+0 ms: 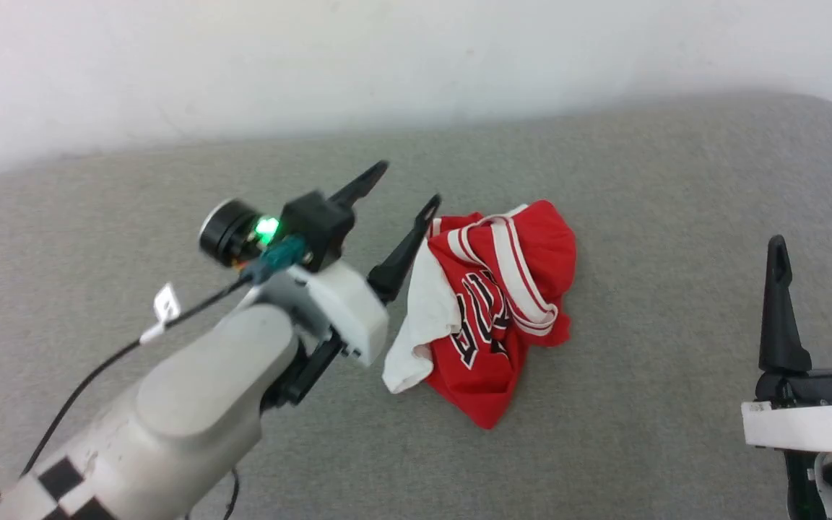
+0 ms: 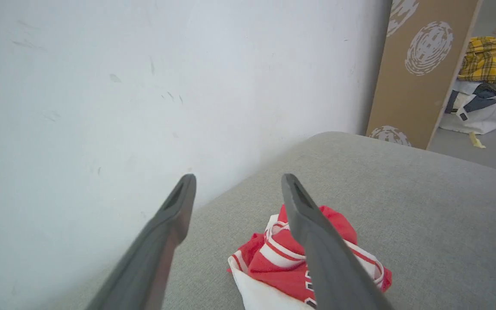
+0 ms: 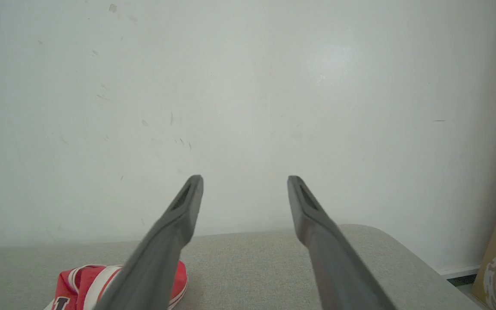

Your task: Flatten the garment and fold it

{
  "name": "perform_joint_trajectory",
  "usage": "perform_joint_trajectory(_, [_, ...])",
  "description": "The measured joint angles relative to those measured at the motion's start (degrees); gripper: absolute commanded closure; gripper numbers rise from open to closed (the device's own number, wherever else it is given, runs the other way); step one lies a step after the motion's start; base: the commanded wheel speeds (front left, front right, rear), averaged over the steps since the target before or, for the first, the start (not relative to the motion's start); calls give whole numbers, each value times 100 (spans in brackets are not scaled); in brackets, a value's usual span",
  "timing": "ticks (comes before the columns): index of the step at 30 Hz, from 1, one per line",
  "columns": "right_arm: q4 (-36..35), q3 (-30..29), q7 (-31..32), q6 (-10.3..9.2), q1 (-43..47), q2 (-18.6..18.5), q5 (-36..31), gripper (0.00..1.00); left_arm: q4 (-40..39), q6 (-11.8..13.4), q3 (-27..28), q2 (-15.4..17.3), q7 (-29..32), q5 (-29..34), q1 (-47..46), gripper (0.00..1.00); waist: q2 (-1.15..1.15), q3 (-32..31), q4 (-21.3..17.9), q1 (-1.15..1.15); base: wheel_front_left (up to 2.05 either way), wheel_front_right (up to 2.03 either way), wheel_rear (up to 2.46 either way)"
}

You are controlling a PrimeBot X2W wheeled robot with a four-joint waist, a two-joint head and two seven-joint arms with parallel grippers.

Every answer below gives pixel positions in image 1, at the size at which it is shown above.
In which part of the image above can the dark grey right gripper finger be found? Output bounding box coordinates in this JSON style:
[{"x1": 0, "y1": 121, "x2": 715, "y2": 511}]
[{"x1": 759, "y1": 235, "x2": 813, "y2": 374}]

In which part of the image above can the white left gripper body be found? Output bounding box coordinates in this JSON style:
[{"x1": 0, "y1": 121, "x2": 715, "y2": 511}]
[{"x1": 266, "y1": 260, "x2": 389, "y2": 409}]

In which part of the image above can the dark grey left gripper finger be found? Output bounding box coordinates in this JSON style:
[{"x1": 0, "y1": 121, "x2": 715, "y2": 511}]
[
  {"x1": 329, "y1": 160, "x2": 389, "y2": 212},
  {"x1": 367, "y1": 194, "x2": 442, "y2": 304}
]

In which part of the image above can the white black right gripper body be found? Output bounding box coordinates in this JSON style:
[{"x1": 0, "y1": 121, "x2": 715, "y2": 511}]
[{"x1": 741, "y1": 368, "x2": 832, "y2": 454}]

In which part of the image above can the red white basketball jersey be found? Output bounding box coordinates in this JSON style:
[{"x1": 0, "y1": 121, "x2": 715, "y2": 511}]
[{"x1": 381, "y1": 200, "x2": 577, "y2": 430}]

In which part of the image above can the black left camera cable teal plug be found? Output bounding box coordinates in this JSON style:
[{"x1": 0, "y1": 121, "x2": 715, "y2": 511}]
[{"x1": 20, "y1": 235, "x2": 308, "y2": 477}]

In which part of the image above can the white left cable label tag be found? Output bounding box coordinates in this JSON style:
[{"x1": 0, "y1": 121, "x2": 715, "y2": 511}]
[{"x1": 139, "y1": 283, "x2": 181, "y2": 345}]

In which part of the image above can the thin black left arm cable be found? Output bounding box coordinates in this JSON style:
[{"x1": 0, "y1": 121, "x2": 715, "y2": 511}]
[{"x1": 183, "y1": 468, "x2": 241, "y2": 520}]

